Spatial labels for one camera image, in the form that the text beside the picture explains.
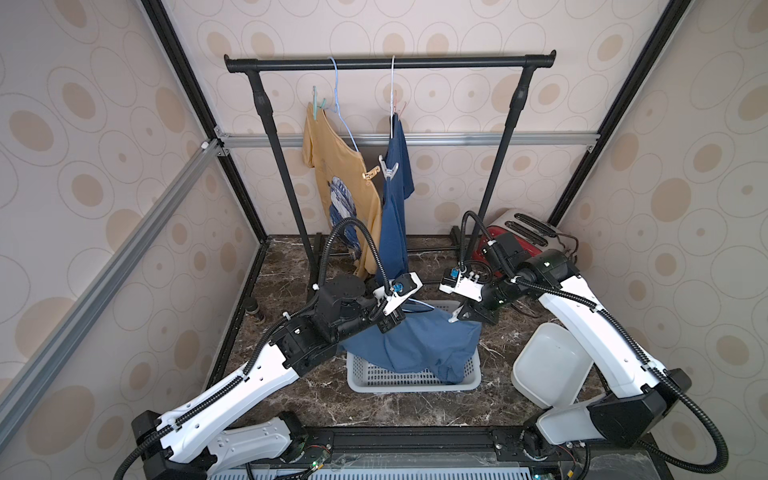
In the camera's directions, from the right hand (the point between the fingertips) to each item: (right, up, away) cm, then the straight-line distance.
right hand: (472, 306), depth 73 cm
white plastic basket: (-26, -22, +12) cm, 36 cm away
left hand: (-14, +5, -11) cm, 18 cm away
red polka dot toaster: (+27, +21, +24) cm, 42 cm away
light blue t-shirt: (-12, -8, +3) cm, 14 cm away
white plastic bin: (+27, -20, +14) cm, 36 cm away
